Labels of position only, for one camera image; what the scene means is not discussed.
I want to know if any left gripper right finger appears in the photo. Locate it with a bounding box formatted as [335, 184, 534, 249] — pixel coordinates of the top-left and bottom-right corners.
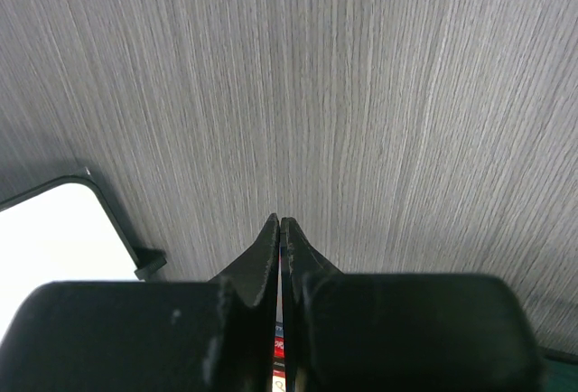
[280, 218, 340, 391]

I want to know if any teal laundry basket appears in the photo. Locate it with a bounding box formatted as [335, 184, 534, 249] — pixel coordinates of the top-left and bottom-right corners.
[542, 348, 578, 392]

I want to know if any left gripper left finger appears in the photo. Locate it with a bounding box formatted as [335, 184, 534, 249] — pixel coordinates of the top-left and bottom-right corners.
[207, 213, 280, 391]

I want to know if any white dry-erase board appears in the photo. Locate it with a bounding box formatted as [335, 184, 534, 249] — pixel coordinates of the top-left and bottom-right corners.
[1, 168, 167, 333]

